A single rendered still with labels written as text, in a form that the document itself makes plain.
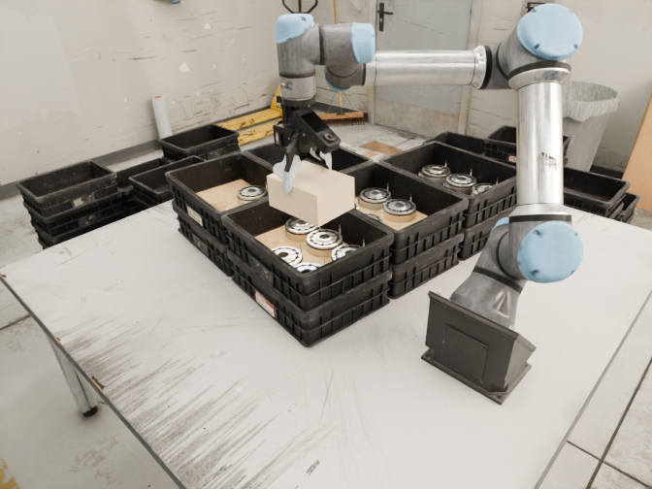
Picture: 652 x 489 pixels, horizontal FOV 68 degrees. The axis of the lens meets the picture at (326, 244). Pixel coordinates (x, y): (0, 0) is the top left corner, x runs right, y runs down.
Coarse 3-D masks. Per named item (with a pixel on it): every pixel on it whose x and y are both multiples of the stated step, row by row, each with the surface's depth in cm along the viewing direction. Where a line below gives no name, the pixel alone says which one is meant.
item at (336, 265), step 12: (252, 204) 141; (360, 216) 132; (228, 228) 133; (240, 228) 130; (384, 228) 127; (252, 240) 124; (384, 240) 122; (264, 252) 120; (360, 252) 118; (372, 252) 120; (276, 264) 117; (288, 264) 114; (336, 264) 114; (348, 264) 117; (288, 276) 114; (300, 276) 110; (312, 276) 110; (324, 276) 113
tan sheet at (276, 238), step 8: (272, 232) 147; (280, 232) 147; (264, 240) 143; (272, 240) 143; (280, 240) 143; (288, 240) 143; (272, 248) 139; (304, 248) 138; (304, 256) 135; (312, 256) 135; (320, 264) 131
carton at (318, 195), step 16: (272, 176) 110; (304, 176) 110; (320, 176) 110; (336, 176) 109; (272, 192) 112; (304, 192) 104; (320, 192) 102; (336, 192) 105; (352, 192) 110; (288, 208) 110; (304, 208) 106; (320, 208) 103; (336, 208) 107; (352, 208) 112; (320, 224) 105
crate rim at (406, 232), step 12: (360, 168) 161; (384, 168) 162; (420, 180) 151; (444, 192) 145; (456, 204) 137; (432, 216) 131; (444, 216) 134; (408, 228) 126; (420, 228) 129; (396, 240) 126
